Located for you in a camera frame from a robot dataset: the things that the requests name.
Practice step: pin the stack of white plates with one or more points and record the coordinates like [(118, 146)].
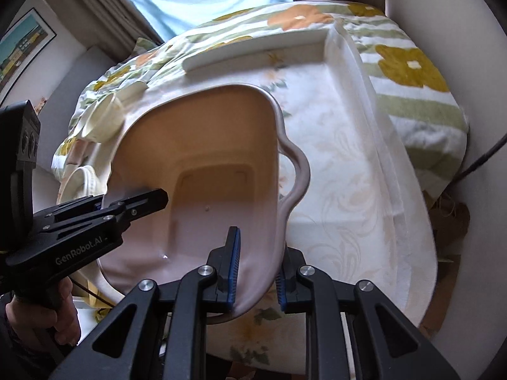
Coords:
[(81, 184)]

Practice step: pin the floral striped blanket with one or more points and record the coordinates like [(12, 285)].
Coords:
[(420, 99)]

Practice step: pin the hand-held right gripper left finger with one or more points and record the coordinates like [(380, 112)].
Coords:
[(233, 269)]

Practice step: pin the floral white tablecloth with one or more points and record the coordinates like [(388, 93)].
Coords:
[(348, 166)]

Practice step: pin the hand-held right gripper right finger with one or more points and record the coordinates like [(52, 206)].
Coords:
[(282, 291)]

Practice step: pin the pink square bowl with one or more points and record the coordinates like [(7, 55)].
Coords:
[(222, 146)]

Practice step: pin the framed houses picture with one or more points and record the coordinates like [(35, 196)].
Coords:
[(19, 47)]

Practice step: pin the yellow fabric item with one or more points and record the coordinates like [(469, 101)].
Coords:
[(93, 299)]

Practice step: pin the small plush toy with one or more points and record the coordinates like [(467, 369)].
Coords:
[(41, 104)]

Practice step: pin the green striped pillow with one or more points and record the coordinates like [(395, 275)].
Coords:
[(144, 45)]

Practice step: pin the cream bowl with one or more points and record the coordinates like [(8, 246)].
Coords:
[(103, 116)]

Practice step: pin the person's left hand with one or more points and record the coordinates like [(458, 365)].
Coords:
[(67, 320)]

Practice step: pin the grey headboard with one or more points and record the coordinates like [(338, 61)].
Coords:
[(75, 79)]

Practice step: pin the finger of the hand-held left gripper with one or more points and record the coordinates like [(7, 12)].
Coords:
[(146, 202), (71, 208)]

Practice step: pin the black lamp stand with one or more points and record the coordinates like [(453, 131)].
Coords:
[(489, 152)]

